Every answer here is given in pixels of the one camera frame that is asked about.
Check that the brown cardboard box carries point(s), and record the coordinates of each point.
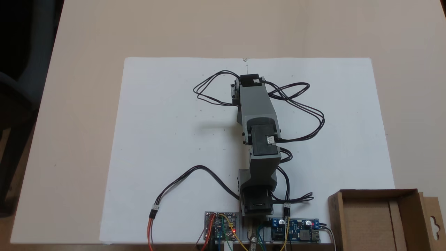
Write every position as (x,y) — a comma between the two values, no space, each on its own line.
(369,223)

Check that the white paper sheet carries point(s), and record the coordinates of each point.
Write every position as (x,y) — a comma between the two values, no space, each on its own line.
(156,139)
(348,157)

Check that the green controller circuit board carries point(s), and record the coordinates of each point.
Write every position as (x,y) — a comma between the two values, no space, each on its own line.
(217,226)

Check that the metal table clamp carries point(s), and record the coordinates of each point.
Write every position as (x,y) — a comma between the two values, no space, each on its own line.
(253,240)

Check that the black chair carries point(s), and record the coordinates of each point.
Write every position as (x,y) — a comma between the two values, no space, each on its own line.
(21,52)

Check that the blue power circuit board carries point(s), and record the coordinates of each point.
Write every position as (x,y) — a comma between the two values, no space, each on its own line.
(296,230)

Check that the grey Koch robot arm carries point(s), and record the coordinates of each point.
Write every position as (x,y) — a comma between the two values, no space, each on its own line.
(258,104)

